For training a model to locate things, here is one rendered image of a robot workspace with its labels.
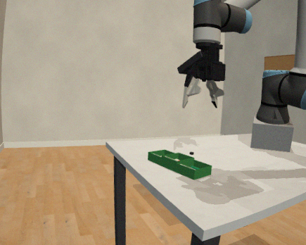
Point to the green rack of labelled bins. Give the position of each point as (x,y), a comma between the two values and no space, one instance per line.
(181,166)

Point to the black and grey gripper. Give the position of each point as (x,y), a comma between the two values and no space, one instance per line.
(209,71)

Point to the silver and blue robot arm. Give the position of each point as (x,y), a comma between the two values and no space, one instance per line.
(280,88)

